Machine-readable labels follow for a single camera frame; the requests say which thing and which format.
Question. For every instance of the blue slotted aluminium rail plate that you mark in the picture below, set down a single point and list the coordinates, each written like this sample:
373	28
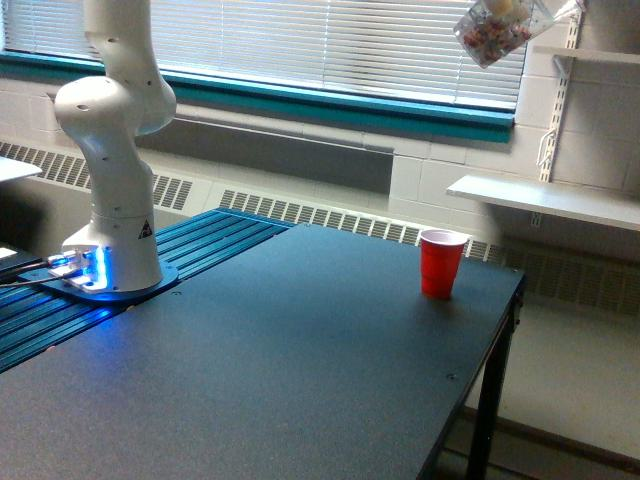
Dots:
35	318

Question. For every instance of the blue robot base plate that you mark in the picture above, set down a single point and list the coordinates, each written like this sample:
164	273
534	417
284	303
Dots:
116	297

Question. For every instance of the white window blinds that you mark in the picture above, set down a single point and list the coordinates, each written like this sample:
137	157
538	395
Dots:
402	50

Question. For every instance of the white shelf rail bracket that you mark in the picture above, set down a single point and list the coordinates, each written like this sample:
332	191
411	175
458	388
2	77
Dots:
572	11

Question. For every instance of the red plastic cup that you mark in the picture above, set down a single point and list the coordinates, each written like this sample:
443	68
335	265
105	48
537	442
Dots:
440	255

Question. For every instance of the clear plastic cup with candies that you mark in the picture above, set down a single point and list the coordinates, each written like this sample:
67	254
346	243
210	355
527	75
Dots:
491	30

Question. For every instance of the white wall shelf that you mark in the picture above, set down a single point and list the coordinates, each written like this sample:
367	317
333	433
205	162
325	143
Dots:
589	55
570	202

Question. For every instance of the white desk corner left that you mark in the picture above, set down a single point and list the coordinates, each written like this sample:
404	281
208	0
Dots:
13	169

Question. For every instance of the black table leg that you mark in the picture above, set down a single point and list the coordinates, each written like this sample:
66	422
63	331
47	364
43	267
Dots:
491	389

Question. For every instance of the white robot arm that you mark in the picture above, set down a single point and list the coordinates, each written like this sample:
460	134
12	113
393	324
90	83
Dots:
104	115

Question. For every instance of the white upper wall shelf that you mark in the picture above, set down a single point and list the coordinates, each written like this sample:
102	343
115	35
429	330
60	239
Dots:
589	55

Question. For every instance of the white lower wall shelf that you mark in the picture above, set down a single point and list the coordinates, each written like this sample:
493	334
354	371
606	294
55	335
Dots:
570	202

